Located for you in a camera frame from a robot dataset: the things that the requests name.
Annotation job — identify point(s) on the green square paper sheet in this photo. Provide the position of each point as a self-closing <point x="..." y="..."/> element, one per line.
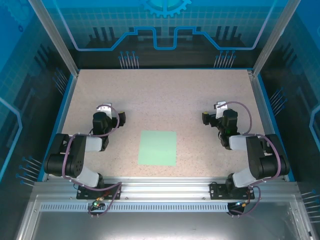
<point x="157" y="148"/>

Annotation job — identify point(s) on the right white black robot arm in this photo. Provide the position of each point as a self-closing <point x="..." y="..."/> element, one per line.
<point x="257" y="155"/>

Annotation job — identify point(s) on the sheet metal tray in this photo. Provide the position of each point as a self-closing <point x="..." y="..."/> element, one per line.
<point x="160" y="225"/>

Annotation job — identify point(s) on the right LED connector board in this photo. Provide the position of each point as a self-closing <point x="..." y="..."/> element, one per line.
<point x="243" y="203"/>

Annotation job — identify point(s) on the led connector board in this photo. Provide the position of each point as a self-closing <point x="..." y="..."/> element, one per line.
<point x="96" y="205"/>
<point x="243" y="203"/>

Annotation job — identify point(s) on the left LED connector board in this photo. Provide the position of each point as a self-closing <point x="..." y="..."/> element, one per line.
<point x="96" y="205"/>

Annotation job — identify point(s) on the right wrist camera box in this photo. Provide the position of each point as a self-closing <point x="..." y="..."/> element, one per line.
<point x="220" y="111"/>

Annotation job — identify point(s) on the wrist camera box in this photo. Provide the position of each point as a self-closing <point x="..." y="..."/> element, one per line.
<point x="106" y="108"/>
<point x="220" y="111"/>

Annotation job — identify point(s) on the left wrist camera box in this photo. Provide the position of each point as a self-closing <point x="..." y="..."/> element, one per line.
<point x="106" y="108"/>

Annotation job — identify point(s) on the aluminium side rail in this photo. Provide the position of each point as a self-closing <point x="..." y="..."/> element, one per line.
<point x="261" y="105"/>

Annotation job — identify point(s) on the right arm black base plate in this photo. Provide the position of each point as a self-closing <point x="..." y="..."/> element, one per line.
<point x="217" y="191"/>

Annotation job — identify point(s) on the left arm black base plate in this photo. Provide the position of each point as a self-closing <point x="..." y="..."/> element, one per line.
<point x="83" y="193"/>

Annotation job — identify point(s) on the aluminium mounting rail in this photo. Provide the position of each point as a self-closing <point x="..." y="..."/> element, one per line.
<point x="162" y="186"/>

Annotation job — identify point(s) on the left aluminium frame post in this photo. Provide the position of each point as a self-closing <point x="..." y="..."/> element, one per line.
<point x="55" y="37"/>

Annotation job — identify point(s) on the aluminium frame post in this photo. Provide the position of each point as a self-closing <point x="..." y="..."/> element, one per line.
<point x="275" y="37"/>
<point x="55" y="37"/>

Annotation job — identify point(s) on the right aluminium frame post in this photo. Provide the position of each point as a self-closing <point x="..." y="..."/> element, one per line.
<point x="275" y="37"/>

